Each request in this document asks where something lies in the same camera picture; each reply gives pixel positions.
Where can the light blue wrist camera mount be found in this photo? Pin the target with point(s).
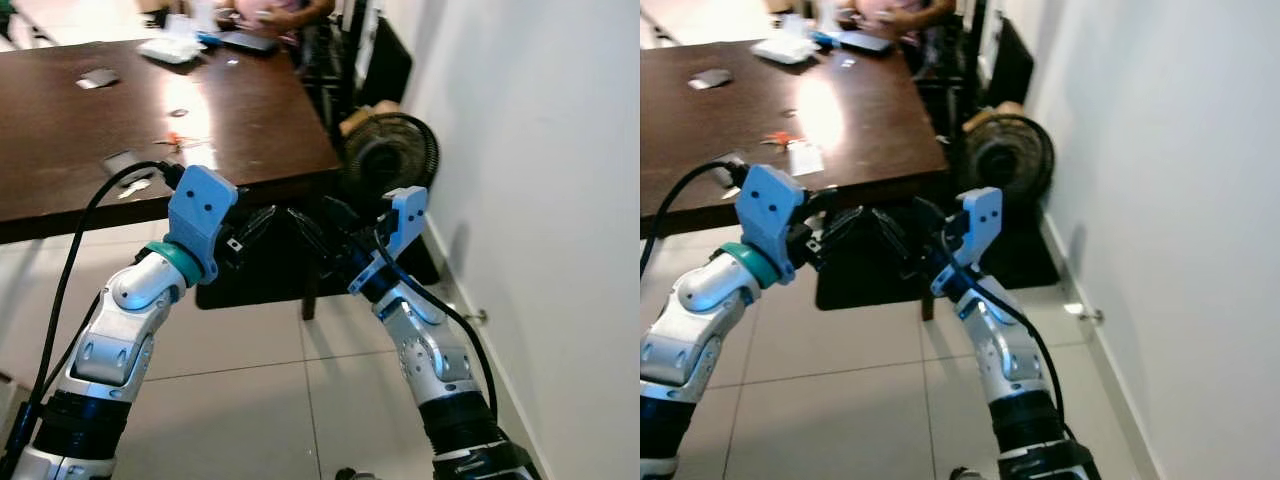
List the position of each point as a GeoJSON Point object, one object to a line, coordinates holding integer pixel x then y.
{"type": "Point", "coordinates": [408, 215]}
{"type": "Point", "coordinates": [768, 205]}
{"type": "Point", "coordinates": [200, 205]}
{"type": "Point", "coordinates": [980, 220]}

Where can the white paper tag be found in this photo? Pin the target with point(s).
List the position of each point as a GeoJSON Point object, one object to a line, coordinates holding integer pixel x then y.
{"type": "Point", "coordinates": [200, 157]}
{"type": "Point", "coordinates": [806, 160]}

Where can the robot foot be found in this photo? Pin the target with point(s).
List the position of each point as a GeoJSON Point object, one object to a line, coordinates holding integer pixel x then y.
{"type": "Point", "coordinates": [355, 474]}
{"type": "Point", "coordinates": [968, 474]}

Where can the black round floor fan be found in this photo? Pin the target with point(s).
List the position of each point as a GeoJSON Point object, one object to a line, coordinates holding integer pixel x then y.
{"type": "Point", "coordinates": [392, 155]}
{"type": "Point", "coordinates": [1010, 158]}

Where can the dark brown wooden table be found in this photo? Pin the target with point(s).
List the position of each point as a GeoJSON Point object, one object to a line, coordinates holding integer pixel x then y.
{"type": "Point", "coordinates": [70, 130]}
{"type": "Point", "coordinates": [700, 130]}

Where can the black flat tablet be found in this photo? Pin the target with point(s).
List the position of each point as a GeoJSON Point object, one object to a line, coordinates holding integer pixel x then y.
{"type": "Point", "coordinates": [865, 41]}
{"type": "Point", "coordinates": [248, 42]}

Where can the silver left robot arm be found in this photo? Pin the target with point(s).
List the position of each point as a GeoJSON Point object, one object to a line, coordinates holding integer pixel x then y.
{"type": "Point", "coordinates": [120, 340]}
{"type": "Point", "coordinates": [700, 340]}

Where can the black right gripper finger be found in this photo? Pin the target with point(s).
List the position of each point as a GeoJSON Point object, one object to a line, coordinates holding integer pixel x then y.
{"type": "Point", "coordinates": [342, 213]}
{"type": "Point", "coordinates": [310, 230]}
{"type": "Point", "coordinates": [925, 213]}
{"type": "Point", "coordinates": [893, 230]}

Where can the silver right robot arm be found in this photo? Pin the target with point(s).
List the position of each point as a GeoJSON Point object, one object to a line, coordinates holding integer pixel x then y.
{"type": "Point", "coordinates": [430, 350]}
{"type": "Point", "coordinates": [1005, 350]}

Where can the black chair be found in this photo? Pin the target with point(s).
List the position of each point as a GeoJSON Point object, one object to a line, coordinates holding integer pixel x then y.
{"type": "Point", "coordinates": [1010, 60]}
{"type": "Point", "coordinates": [385, 60]}

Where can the metal door stopper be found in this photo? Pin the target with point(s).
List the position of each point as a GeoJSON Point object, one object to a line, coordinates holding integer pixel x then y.
{"type": "Point", "coordinates": [476, 317]}
{"type": "Point", "coordinates": [1088, 314]}

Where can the light blue right wrist camera mount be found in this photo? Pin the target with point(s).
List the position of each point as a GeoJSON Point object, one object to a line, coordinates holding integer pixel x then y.
{"type": "Point", "coordinates": [980, 220]}
{"type": "Point", "coordinates": [408, 215]}

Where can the light blue left wrist camera mount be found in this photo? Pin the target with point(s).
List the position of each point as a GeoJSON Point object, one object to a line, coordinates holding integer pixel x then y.
{"type": "Point", "coordinates": [768, 205]}
{"type": "Point", "coordinates": [200, 205]}

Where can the seated person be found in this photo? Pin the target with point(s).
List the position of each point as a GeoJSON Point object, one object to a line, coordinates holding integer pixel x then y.
{"type": "Point", "coordinates": [905, 10]}
{"type": "Point", "coordinates": [290, 10]}

